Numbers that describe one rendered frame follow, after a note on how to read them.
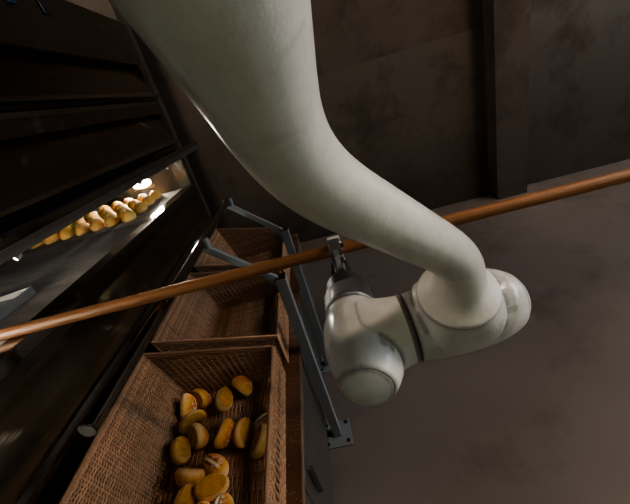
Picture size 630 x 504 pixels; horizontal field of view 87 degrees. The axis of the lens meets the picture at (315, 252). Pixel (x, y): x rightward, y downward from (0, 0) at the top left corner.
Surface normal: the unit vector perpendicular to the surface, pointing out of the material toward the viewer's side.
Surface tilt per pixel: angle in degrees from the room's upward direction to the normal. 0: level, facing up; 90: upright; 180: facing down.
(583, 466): 0
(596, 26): 90
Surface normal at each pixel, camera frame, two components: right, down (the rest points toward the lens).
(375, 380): 0.00, 0.24
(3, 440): 0.82, -0.54
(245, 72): 0.27, 0.81
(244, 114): -0.01, 0.88
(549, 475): -0.26, -0.86
